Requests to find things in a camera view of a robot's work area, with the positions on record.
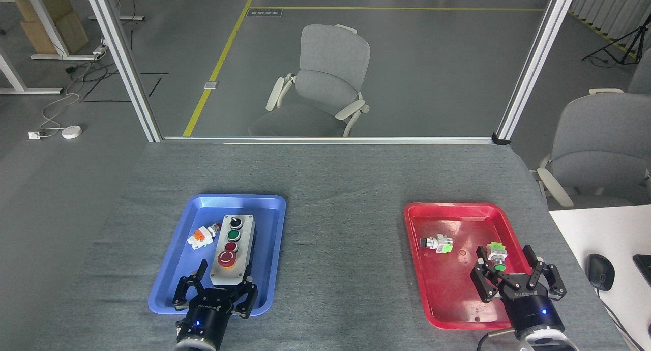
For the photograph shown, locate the white desk frame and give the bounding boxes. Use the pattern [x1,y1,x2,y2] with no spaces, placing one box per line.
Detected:
[0,0,103,61]

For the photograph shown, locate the grey office chair white arms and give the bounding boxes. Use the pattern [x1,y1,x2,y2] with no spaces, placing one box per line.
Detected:
[248,24,370,137]
[531,88,651,209]

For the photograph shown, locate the white side table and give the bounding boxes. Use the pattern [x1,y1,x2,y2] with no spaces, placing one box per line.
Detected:
[548,204,651,351]

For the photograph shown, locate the black tripod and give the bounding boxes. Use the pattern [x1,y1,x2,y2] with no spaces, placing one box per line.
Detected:
[582,27,651,67]

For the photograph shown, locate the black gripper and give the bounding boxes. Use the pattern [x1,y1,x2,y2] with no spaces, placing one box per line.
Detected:
[172,260,259,350]
[469,245,567,339]

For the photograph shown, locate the grey table cloth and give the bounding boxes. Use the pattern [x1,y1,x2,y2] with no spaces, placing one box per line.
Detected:
[31,142,631,351]

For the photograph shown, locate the stacked cardboard boxes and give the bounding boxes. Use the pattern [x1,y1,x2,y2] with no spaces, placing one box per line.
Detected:
[14,0,90,55]

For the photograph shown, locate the white floor cable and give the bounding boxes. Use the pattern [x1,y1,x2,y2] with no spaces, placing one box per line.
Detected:
[40,91,82,136]

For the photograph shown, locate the orange white push button switch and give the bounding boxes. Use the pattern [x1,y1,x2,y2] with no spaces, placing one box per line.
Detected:
[187,224,223,250]

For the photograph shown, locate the grey four-button control box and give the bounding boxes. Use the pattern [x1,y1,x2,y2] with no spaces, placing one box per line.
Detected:
[209,214,257,291]

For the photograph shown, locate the black computer mouse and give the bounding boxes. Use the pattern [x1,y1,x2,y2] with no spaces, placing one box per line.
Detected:
[585,254,615,291]

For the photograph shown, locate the black-headed switch with green block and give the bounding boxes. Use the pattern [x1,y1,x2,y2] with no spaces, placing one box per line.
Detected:
[420,234,454,254]

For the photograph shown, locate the blue plastic tray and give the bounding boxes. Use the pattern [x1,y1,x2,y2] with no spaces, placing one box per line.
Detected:
[148,194,286,317]

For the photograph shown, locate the white desk leg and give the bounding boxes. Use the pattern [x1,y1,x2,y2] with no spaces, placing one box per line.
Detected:
[0,48,63,95]

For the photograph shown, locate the grey office chair back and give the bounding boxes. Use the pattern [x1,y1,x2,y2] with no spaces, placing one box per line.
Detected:
[627,50,651,95]

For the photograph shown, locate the black mouse cable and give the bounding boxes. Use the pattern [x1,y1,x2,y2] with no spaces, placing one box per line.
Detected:
[600,289,635,351]

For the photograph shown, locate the grey pleated curtain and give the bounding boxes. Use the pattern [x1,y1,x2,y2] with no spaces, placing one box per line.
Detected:
[568,0,651,42]

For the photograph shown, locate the black keyboard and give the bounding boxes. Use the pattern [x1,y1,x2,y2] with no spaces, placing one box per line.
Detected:
[632,254,651,285]

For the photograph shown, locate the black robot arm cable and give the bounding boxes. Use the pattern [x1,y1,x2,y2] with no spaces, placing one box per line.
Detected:
[477,329,517,351]

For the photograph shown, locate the red plastic tray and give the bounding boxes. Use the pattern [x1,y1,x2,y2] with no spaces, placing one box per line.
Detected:
[404,202,552,330]

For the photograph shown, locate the silver aluminium post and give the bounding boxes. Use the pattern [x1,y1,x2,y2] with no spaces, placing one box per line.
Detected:
[494,0,580,145]
[83,0,163,143]

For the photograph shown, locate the silver aluminium rail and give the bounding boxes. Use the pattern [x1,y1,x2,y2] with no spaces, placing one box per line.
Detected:
[161,136,497,146]

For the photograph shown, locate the green push button switch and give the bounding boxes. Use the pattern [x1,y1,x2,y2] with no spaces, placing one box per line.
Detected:
[486,242,508,272]

